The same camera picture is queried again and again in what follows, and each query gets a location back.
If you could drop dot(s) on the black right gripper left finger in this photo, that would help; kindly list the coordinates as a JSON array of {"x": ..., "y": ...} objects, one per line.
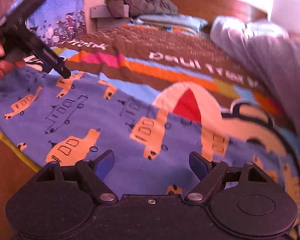
[{"x": 91, "y": 175}]

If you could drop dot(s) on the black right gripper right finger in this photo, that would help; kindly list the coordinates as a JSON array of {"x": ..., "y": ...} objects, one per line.
[{"x": 210, "y": 175}]

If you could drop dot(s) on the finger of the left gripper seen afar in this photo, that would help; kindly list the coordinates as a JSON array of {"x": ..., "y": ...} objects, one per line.
[{"x": 51, "y": 61}]

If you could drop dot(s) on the blue car-print pants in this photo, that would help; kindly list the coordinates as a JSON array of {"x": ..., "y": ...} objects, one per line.
[{"x": 66, "y": 120}]

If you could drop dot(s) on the purple cartoon curtain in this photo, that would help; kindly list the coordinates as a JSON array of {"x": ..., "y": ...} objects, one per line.
[{"x": 57, "y": 21}]

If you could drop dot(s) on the grey quilted jacket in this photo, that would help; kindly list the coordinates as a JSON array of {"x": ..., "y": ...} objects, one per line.
[{"x": 140, "y": 7}]

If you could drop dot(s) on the colourful paul frank blanket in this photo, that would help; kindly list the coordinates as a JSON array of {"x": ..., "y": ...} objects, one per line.
[{"x": 145, "y": 61}]

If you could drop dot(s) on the light blue pillow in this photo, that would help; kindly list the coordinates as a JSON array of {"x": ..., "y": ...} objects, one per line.
[{"x": 194, "y": 23}]

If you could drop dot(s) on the lavender grey duvet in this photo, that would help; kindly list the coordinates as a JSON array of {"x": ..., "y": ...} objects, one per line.
[{"x": 275, "y": 60}]

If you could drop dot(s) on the wooden headboard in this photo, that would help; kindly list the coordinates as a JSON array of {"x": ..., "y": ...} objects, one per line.
[{"x": 210, "y": 9}]

